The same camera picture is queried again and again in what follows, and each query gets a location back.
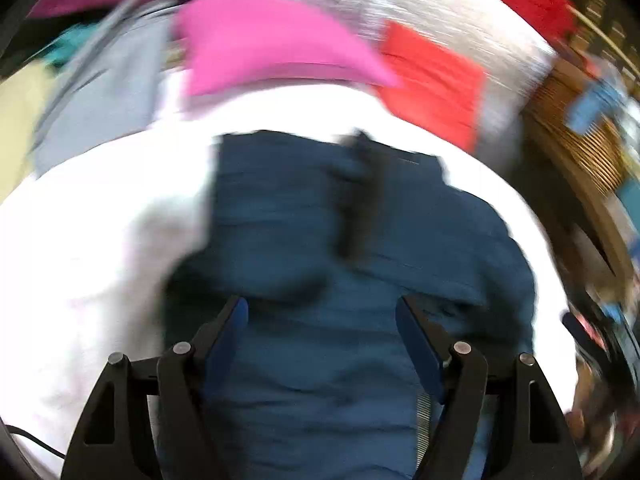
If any wooden furniture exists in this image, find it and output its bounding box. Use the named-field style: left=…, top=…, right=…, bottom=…
left=520, top=60, right=636, bottom=281

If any black cable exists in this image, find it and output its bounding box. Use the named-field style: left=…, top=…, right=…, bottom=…
left=0, top=422, right=66, bottom=461

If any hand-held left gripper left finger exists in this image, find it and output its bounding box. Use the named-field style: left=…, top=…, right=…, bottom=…
left=60, top=295, right=249, bottom=480

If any grey garment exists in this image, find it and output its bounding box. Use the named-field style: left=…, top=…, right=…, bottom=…
left=30, top=0, right=188, bottom=176

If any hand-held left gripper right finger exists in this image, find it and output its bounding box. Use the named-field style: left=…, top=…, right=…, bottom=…
left=395, top=294, right=583, bottom=480

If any beige leather sofa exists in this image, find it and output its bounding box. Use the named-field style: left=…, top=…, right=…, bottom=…
left=0, top=62, right=61, bottom=206

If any magenta pink garment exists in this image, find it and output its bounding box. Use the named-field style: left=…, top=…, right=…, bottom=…
left=172, top=0, right=401, bottom=98

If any pale pink blanket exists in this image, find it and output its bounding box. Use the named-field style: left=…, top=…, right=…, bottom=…
left=0, top=82, right=581, bottom=480

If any silver foil insulation sheet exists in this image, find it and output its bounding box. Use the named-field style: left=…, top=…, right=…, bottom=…
left=290, top=0, right=558, bottom=161

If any dark blue garment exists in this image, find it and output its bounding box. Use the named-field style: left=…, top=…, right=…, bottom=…
left=155, top=129, right=538, bottom=480

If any teal garment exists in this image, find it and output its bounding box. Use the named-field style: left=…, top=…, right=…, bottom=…
left=42, top=25, right=98, bottom=68

